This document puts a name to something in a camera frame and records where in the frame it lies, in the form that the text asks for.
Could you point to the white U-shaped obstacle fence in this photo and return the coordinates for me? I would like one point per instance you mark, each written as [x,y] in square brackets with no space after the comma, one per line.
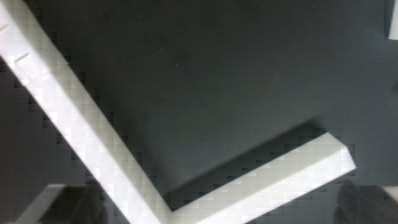
[261,190]

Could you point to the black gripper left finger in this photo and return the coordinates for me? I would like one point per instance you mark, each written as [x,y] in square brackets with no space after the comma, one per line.
[66,205]

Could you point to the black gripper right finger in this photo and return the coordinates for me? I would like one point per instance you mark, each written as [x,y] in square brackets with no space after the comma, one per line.
[366,204]

